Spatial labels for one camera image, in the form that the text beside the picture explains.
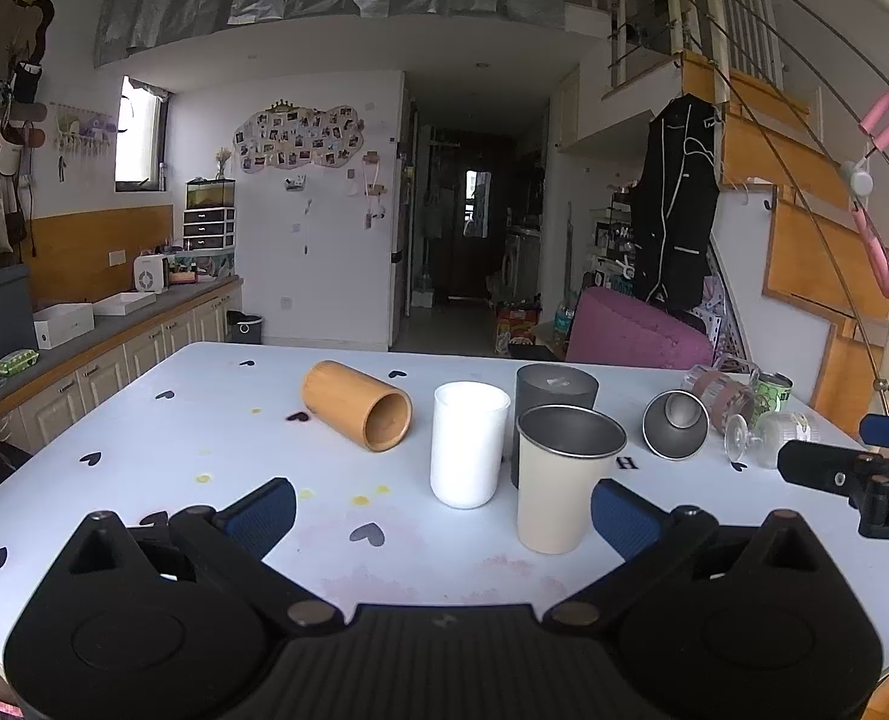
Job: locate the cloud-shaped photo board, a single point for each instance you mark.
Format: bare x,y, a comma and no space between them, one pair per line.
298,136

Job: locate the dark grey cup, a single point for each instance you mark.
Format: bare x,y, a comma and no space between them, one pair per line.
557,386

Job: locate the green packet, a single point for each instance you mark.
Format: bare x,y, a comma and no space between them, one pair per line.
15,361

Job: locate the white tray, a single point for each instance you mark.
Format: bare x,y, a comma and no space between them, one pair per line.
123,303

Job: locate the bamboo cup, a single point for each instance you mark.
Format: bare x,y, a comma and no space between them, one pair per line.
350,405

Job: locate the clear wine glass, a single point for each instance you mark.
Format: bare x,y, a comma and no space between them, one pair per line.
778,435

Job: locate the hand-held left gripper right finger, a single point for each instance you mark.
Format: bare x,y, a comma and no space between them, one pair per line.
624,519

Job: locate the beige cup with metal rim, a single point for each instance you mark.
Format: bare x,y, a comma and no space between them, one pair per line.
557,495

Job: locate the fish tank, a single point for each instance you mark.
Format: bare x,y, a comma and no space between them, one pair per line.
210,193

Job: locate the white countertop appliance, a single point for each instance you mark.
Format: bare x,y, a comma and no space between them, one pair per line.
148,273

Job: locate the cream kitchen cabinet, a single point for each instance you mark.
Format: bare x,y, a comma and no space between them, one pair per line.
114,360

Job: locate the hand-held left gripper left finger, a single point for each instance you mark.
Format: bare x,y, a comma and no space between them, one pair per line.
260,516

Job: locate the black jacket with white trim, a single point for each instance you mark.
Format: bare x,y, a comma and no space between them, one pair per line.
673,202

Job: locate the grey metal cup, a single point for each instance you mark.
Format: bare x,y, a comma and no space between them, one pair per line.
673,427

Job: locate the staircase railing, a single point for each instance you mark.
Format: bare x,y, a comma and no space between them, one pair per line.
804,165

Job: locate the window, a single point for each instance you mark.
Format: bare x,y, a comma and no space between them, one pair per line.
140,135

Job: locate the green can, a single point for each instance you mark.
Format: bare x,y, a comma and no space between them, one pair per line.
773,394

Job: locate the white box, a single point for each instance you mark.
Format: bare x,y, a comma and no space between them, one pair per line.
63,324

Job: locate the water bottle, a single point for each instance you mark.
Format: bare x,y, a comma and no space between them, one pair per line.
564,316

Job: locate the colourful snack box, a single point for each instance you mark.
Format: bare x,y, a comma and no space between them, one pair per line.
518,326

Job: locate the small drawer organizer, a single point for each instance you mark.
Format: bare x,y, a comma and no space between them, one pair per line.
208,229

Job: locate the white cup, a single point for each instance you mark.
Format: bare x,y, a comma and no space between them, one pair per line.
468,450

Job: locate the wall drawing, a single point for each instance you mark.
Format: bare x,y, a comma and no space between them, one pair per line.
82,136

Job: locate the pink chair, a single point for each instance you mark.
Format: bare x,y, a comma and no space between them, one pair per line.
632,334

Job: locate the glass cup with brown sleeve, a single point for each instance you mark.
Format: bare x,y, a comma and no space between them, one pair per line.
722,388

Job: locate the black trash can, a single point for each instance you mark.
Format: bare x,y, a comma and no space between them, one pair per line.
246,328

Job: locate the pink u-shaped lock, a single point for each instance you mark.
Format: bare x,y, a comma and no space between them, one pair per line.
876,225

